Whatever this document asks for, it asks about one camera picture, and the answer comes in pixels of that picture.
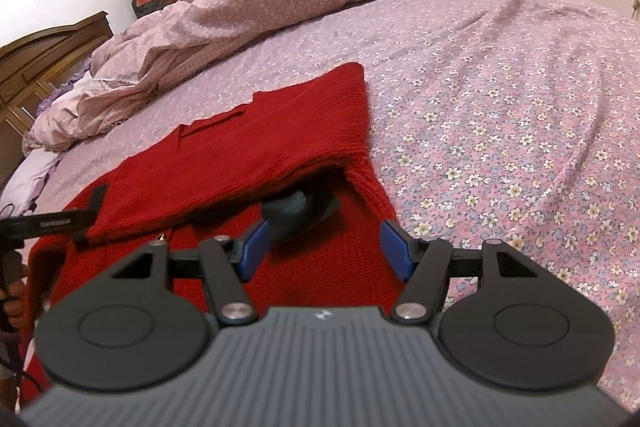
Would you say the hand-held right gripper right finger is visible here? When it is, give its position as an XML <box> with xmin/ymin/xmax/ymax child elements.
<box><xmin>380</xmin><ymin>219</ymin><xmax>548</xmax><ymax>327</ymax></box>

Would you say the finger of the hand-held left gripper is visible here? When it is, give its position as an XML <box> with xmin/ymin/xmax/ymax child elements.
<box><xmin>75</xmin><ymin>184</ymin><xmax>110</xmax><ymax>249</ymax></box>

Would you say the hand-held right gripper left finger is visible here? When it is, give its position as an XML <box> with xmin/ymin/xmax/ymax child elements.
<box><xmin>107</xmin><ymin>219</ymin><xmax>273</xmax><ymax>327</ymax></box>

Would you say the red knit sweater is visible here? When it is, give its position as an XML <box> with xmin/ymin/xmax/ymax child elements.
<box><xmin>20</xmin><ymin>62</ymin><xmax>407</xmax><ymax>408</ymax></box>

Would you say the person's left hand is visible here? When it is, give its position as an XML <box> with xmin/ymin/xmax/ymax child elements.
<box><xmin>0</xmin><ymin>279</ymin><xmax>28</xmax><ymax>334</ymax></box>

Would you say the lavender ruffled pillow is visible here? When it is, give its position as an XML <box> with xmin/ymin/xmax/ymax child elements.
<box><xmin>0</xmin><ymin>68</ymin><xmax>95</xmax><ymax>214</ymax></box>

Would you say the dark cloth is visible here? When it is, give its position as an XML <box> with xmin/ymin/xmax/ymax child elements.
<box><xmin>259</xmin><ymin>187</ymin><xmax>343</xmax><ymax>244</ymax></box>

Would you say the wooden cabinet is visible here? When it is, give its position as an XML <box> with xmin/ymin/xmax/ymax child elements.
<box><xmin>0</xmin><ymin>11</ymin><xmax>115</xmax><ymax>190</ymax></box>

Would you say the pink floral bed sheet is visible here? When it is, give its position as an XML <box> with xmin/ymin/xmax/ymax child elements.
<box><xmin>0</xmin><ymin>0</ymin><xmax>640</xmax><ymax>408</ymax></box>

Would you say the black cable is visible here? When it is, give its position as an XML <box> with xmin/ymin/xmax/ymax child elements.
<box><xmin>0</xmin><ymin>331</ymin><xmax>26</xmax><ymax>408</ymax></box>

